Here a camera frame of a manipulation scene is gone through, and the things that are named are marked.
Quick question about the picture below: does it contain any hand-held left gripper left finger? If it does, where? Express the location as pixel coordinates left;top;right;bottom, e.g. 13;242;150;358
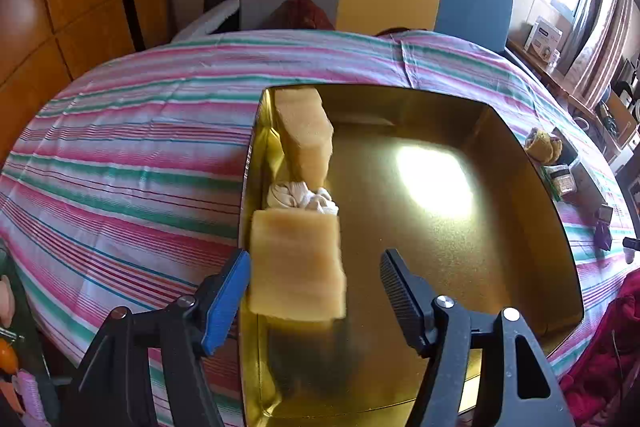
60;249;251;427

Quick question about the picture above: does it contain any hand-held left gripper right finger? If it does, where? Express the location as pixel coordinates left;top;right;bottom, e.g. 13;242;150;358
379;248;576;427

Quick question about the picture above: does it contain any purple snack packet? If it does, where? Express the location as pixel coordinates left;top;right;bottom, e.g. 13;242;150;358
592;222;614;251

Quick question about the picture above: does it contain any gold metal tray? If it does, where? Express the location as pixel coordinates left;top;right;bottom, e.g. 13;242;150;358
237;82;586;427

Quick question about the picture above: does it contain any square yellow sponge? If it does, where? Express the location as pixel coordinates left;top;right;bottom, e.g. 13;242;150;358
248;208;348;321

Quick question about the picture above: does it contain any cream carton box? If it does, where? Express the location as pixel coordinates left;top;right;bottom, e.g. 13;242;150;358
552;127;601;208

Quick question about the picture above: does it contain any clear cereal bar pack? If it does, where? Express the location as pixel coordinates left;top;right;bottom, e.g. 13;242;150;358
547;164;579;200

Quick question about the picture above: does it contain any white knotted cloth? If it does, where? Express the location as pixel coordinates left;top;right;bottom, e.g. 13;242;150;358
266;179;340;215

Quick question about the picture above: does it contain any yellow knit sock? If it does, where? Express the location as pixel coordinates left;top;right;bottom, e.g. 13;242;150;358
524;128;565;166

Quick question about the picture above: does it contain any tall yellow sponge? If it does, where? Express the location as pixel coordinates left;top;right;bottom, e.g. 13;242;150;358
275;88;335;186

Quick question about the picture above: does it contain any red garment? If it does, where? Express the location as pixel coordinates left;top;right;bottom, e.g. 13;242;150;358
557;269;640;427

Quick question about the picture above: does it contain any striped bedsheet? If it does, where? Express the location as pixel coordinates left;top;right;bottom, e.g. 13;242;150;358
0;29;640;427

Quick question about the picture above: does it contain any wooden side shelf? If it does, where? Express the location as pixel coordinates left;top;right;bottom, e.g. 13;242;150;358
507;37;640;170

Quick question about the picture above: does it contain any striped brown curtain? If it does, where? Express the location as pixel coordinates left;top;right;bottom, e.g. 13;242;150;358
555;0;637;108

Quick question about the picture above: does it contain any pink plastic brush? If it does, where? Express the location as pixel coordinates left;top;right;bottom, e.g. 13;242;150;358
14;369;48;425

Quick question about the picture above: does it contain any orange plastic toy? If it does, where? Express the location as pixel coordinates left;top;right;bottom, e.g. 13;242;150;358
0;338;20;375

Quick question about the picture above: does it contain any white printed carton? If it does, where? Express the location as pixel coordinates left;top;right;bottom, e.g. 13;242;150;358
525;18;569;58

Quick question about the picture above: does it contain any dark red cloth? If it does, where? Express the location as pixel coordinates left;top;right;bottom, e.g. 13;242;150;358
270;0;335;32
375;27;431;38

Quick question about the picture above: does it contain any white fluffy pillow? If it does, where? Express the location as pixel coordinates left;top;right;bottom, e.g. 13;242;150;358
172;0;242;42

